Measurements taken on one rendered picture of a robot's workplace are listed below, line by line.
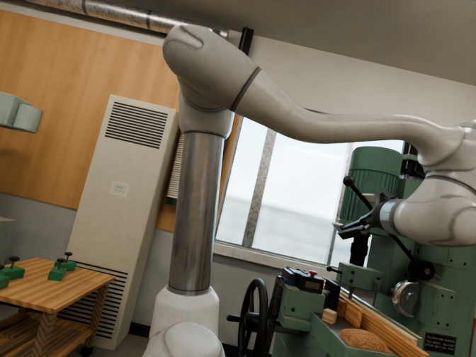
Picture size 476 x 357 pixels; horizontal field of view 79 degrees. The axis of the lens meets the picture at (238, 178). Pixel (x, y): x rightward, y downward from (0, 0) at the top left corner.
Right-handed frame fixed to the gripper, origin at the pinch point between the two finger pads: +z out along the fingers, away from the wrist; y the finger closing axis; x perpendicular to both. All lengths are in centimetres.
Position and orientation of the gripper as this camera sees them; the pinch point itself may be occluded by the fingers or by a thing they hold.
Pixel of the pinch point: (350, 212)
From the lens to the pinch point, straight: 99.4
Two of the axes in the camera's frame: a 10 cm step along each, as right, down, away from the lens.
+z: -1.4, 0.6, 9.9
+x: -6.6, -7.5, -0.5
